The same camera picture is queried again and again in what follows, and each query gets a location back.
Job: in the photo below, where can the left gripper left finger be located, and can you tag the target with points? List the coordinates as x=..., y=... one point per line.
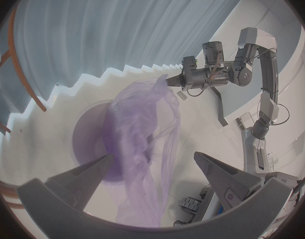
x=77, y=185

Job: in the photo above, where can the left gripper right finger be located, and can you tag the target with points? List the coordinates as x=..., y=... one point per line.
x=224, y=183

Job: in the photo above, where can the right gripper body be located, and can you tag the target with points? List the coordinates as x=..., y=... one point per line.
x=196, y=78

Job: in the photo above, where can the white trash bin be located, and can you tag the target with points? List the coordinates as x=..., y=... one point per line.
x=87, y=133

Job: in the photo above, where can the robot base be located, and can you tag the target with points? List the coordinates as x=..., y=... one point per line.
x=250, y=153

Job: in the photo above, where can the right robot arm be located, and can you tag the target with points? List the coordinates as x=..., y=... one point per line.
x=269, y=66

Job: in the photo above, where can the pale blue curtain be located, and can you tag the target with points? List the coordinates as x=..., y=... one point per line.
x=117, y=33

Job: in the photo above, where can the white cushioned wooden chair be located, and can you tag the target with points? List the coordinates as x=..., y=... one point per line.
x=19, y=66

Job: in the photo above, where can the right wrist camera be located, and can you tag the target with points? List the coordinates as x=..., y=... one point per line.
x=189, y=61

